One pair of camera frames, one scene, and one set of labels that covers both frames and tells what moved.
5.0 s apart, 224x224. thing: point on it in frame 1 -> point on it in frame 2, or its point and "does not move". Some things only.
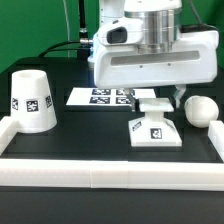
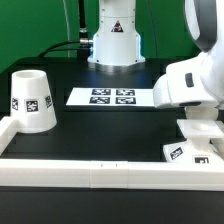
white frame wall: x=112 y=174 does not move
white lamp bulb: x=199 y=110 does not move
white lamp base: x=153 y=130 -> x=197 y=148
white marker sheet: x=104 y=96 does not move
